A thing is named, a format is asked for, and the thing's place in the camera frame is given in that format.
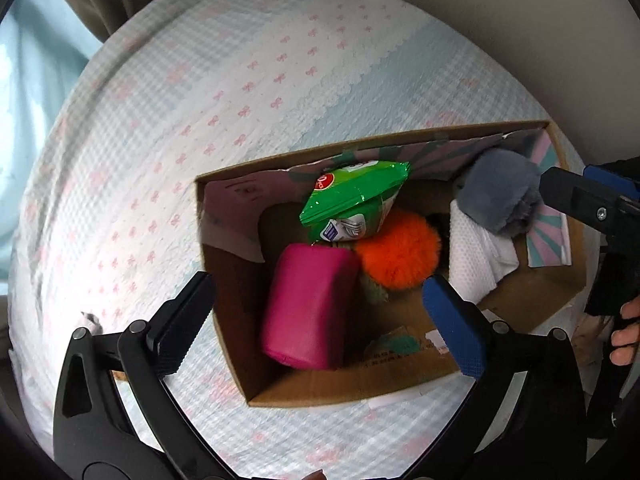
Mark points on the white cloth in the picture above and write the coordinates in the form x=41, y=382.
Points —
x=475, y=255

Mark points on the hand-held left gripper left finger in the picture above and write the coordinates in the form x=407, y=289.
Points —
x=182, y=325

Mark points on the orange fluffy pompom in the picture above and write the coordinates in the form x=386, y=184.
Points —
x=400, y=250

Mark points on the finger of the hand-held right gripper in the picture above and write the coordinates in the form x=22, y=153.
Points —
x=575, y=197

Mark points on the cardboard box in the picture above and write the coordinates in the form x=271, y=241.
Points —
x=400, y=360

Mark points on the green wipes packet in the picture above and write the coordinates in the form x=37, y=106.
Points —
x=350, y=195

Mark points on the person's right hand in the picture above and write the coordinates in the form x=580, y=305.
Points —
x=625, y=342

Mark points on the grey plush toy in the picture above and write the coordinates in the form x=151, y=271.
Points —
x=500, y=190

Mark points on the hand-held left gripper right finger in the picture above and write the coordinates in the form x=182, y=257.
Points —
x=455, y=330

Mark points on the light blue hanging cloth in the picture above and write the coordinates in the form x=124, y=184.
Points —
x=35, y=60

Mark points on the pink pouch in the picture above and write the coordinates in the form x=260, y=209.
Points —
x=310, y=305

